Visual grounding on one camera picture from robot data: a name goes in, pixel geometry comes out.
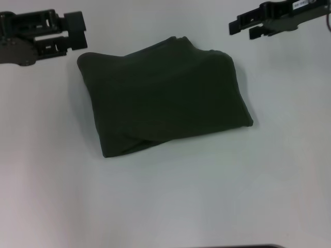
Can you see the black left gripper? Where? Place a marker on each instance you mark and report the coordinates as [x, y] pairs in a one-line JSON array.
[[18, 38]]

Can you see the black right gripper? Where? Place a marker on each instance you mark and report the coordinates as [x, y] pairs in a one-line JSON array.
[[297, 15]]

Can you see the dark green printed t-shirt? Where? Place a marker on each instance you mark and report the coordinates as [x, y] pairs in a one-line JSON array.
[[160, 90]]

